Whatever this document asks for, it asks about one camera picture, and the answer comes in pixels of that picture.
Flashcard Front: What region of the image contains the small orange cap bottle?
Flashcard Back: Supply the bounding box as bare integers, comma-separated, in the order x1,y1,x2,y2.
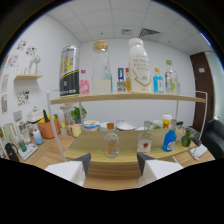
104,122,120,159

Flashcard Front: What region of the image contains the clear bottle green cap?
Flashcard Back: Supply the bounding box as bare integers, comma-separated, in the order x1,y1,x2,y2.
164,59,180,95

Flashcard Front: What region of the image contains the white cup red lid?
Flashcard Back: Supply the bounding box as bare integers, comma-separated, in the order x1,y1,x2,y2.
162,113,173,130

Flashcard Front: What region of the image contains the small green cup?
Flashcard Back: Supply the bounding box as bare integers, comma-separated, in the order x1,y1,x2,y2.
18,139,28,153

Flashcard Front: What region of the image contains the clear bottle with red label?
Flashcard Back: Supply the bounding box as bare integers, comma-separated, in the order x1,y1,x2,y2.
137,120,154,155

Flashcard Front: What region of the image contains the blue liquor bottle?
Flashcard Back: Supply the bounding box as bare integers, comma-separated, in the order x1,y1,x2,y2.
161,119,178,153

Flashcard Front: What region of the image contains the dark green corked bottle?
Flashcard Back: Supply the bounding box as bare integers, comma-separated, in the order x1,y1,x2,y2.
180,128,203,148

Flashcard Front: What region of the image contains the white notebook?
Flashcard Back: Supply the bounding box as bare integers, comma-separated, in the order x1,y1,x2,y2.
189,143,209,159

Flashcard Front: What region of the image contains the orange plant pot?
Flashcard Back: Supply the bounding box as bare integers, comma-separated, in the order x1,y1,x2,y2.
37,117,62,140

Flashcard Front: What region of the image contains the light blue squeeze bottle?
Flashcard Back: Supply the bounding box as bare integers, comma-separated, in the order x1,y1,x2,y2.
32,128,44,146

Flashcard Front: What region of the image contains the blue patterned bowl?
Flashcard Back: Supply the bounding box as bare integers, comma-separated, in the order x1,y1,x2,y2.
83,119,101,132

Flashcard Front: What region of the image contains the white patterned bowl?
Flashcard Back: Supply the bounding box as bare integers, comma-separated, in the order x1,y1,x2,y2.
116,121,138,132

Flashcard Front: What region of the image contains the green potted plant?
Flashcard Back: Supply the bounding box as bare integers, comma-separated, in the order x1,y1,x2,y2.
70,105,88,125

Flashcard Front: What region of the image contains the black handbag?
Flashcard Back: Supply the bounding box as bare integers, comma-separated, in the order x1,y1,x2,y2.
4,142,20,163

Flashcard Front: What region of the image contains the black armchair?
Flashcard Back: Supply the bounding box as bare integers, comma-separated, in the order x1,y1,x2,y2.
199,118,224,160

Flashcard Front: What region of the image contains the white two-tier wooden shelf rack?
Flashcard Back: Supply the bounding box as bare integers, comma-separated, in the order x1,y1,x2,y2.
46,89,208,179

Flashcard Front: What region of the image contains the small pink bottle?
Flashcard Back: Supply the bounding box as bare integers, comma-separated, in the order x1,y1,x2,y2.
79,69,90,97

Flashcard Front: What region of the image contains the light blue gin bottle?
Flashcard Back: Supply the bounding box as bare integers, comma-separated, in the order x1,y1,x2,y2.
152,67,165,94

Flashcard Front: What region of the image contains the brown door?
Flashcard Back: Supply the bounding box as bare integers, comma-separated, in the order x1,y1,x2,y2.
189,51,214,133

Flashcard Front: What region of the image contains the round amber bottle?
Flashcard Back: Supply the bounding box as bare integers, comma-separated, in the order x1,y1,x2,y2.
124,67,131,93

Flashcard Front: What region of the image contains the tall black yellow can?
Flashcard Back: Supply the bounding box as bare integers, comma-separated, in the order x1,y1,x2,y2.
59,45,81,98

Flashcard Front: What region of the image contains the large white milk bottle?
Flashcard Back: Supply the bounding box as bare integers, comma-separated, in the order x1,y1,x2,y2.
128,37,152,94

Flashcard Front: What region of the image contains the tall glass jar cork lid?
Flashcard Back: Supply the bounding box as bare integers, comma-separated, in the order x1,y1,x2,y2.
91,39,112,96

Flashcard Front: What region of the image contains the ceiling air vent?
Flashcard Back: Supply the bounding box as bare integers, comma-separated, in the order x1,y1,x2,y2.
138,27,162,38

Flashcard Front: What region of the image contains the blue wall poster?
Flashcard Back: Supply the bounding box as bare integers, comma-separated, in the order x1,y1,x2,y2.
117,67,125,82

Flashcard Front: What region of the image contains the wooden wall shelf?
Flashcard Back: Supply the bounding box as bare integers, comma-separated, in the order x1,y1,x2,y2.
13,74,43,81

